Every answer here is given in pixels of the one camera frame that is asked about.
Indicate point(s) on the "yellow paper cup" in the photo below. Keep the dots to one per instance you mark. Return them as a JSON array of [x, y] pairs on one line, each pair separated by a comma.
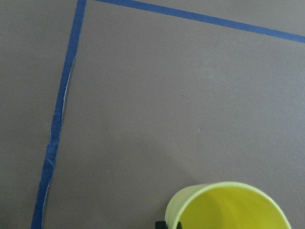
[[224, 205]]

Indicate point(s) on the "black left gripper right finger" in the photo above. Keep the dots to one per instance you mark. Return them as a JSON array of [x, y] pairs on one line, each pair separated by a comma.
[[179, 225]]

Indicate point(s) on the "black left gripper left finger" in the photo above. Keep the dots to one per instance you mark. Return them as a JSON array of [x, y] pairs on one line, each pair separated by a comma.
[[160, 225]]

